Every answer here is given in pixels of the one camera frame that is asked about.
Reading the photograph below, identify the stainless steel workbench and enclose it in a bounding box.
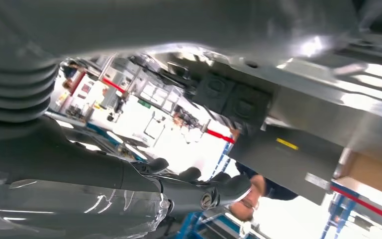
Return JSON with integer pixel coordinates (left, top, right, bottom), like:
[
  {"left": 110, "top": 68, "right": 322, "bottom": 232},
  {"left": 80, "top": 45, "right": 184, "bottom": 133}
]
[{"left": 263, "top": 79, "right": 382, "bottom": 159}]

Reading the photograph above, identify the red barrier belt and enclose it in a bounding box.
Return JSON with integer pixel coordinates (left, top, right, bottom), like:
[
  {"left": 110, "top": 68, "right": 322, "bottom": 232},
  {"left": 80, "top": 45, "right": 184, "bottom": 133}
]
[
  {"left": 101, "top": 77, "right": 126, "bottom": 94},
  {"left": 205, "top": 128, "right": 236, "bottom": 144}
]

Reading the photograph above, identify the black ribbed block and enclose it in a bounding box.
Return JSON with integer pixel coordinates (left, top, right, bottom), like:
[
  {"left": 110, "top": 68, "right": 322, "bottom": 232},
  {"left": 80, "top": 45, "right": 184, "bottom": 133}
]
[
  {"left": 192, "top": 74, "right": 236, "bottom": 113},
  {"left": 222, "top": 84, "right": 273, "bottom": 129}
]

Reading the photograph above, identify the black tray with yellow label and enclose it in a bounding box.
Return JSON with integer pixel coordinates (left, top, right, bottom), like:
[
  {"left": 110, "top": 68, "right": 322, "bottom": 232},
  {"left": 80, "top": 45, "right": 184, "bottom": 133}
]
[{"left": 229, "top": 125, "right": 343, "bottom": 205}]

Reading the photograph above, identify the person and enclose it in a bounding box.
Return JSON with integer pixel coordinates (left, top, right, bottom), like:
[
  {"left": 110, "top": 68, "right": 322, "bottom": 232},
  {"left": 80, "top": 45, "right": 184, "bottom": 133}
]
[{"left": 227, "top": 161, "right": 299, "bottom": 222}]

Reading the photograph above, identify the stamped grey metal panel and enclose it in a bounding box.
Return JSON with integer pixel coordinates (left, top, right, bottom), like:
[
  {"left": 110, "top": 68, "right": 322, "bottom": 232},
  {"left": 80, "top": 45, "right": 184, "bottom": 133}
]
[{"left": 145, "top": 43, "right": 382, "bottom": 110}]

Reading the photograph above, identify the brown cardboard box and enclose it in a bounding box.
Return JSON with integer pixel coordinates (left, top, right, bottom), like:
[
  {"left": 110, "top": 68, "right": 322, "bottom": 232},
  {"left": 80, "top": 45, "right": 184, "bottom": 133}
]
[{"left": 334, "top": 148, "right": 382, "bottom": 202}]

